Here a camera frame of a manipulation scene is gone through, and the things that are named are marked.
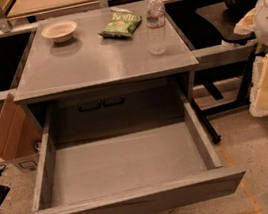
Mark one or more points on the grey open top drawer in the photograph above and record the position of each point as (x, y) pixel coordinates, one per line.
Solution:
(141, 154)

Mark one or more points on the green chip bag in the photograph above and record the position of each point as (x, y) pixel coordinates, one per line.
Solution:
(122, 23)

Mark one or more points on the grey cabinet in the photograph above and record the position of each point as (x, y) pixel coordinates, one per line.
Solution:
(95, 87)

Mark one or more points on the clear plastic water bottle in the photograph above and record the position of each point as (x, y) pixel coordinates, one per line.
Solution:
(155, 22)

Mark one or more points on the brown cardboard box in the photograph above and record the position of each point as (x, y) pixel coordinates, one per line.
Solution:
(19, 138)

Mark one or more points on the black side table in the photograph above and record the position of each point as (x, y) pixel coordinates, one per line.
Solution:
(224, 20)

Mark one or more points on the white paper bowl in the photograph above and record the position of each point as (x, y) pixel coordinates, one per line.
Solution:
(59, 32)

